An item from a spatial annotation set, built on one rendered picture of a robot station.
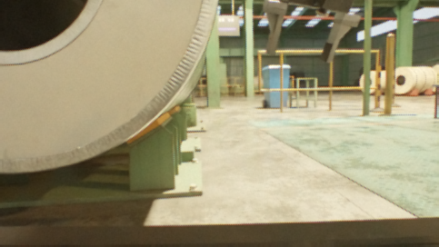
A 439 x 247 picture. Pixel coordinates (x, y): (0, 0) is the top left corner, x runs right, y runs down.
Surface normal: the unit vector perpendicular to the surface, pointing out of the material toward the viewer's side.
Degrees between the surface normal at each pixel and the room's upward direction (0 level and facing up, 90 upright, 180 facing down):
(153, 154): 90
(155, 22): 90
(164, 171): 90
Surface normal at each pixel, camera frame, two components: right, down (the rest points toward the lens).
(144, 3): 0.10, 0.07
